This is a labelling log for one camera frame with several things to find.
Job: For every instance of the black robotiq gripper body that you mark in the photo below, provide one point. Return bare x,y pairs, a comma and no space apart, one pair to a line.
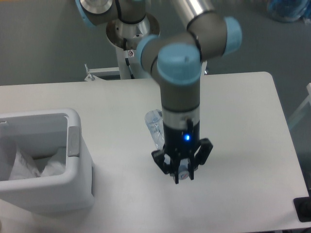
183,142

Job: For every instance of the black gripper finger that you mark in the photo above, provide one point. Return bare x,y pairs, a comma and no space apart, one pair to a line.
171,168
198,155

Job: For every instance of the crushed clear plastic bottle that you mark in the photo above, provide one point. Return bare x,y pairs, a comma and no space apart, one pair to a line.
154,123

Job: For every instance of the clear plastic wrapper bag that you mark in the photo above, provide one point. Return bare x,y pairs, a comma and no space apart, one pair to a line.
17,165

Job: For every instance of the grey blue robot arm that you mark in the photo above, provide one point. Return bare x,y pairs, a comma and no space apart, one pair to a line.
175,63

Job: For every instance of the white trash can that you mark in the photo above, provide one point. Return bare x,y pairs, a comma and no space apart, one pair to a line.
40,134

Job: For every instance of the black device at edge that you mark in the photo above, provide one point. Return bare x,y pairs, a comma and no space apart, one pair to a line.
303,208

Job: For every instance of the blue plastic bag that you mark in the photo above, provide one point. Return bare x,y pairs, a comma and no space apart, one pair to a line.
288,11

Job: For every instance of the white pedestal base frame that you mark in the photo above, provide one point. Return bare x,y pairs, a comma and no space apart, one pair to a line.
113,73

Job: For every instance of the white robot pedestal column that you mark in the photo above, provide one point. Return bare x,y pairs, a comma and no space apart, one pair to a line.
128,63

